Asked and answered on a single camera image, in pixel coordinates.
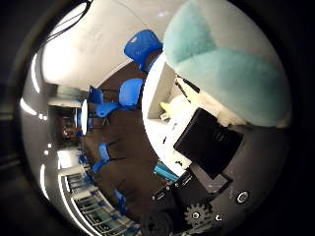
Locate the teal whale plush toy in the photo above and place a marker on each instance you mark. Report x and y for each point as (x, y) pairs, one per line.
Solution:
(229, 72)

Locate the white open container box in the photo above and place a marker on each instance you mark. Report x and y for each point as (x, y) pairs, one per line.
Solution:
(157, 98)

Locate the round white side table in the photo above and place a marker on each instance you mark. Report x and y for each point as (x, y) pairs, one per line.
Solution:
(84, 117)

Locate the large blue plastic chair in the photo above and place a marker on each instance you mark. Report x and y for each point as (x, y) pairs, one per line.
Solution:
(141, 46)

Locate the green and cream plush toy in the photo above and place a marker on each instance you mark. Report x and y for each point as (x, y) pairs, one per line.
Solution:
(178, 108)

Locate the teal blue striped rack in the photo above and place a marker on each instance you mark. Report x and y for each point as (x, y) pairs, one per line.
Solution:
(165, 172)

